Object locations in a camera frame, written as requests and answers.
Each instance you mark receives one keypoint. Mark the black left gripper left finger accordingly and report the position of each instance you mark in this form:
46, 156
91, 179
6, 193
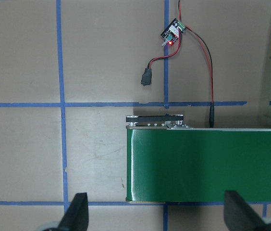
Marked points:
76, 216

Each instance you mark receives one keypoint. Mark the green conveyor belt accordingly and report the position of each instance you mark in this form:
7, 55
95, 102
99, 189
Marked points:
169, 161

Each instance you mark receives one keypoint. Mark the black inline switch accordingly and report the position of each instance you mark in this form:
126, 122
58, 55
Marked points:
146, 77

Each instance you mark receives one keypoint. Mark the small controller circuit board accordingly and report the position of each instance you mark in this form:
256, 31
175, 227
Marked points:
172, 32

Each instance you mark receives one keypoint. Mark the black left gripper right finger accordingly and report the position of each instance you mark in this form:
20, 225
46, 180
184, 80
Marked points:
239, 216

